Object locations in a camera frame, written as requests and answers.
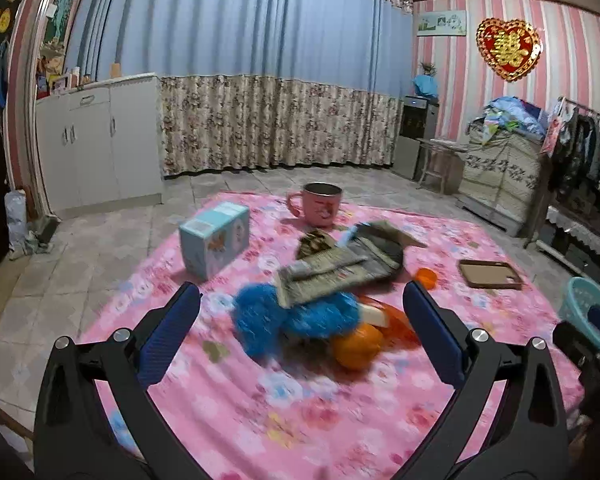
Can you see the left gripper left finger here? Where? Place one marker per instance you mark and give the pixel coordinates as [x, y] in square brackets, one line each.
[73, 438]

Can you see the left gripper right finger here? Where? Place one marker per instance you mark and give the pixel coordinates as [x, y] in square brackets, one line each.
[505, 418]

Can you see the blue fluffy scrunchie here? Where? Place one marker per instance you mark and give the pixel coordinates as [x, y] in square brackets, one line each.
[260, 321]

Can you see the brown phone case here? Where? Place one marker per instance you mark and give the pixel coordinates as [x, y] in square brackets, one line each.
[484, 274]

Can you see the orange plastic cap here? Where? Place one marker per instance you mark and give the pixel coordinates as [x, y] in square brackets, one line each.
[427, 278]

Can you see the light blue carton box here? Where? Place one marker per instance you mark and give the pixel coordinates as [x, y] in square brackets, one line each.
[213, 238]

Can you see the pink floral tablecloth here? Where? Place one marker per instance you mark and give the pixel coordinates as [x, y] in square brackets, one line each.
[287, 420]

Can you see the clothes rack with garments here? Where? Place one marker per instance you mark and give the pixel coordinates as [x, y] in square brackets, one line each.
[565, 223]

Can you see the small wooden stool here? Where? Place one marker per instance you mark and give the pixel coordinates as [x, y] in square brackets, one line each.
[443, 163]

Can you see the white cabinet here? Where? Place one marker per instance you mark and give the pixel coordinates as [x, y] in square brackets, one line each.
[98, 147]

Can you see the cloth covered furniture pile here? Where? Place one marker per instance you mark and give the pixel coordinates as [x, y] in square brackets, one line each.
[502, 163]

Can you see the pink metal mug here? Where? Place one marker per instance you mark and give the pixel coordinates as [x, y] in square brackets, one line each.
[317, 202]

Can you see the black water dispenser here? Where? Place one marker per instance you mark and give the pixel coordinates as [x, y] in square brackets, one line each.
[418, 122]

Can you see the blue potted plant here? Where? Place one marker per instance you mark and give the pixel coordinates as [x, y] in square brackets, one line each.
[425, 83]

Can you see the red gold heart decoration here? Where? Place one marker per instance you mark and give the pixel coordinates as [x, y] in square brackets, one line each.
[511, 48]

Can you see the blue floral curtain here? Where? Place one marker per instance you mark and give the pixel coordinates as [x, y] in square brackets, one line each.
[259, 83]

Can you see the landscape wall picture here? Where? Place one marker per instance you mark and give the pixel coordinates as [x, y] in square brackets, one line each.
[442, 23]

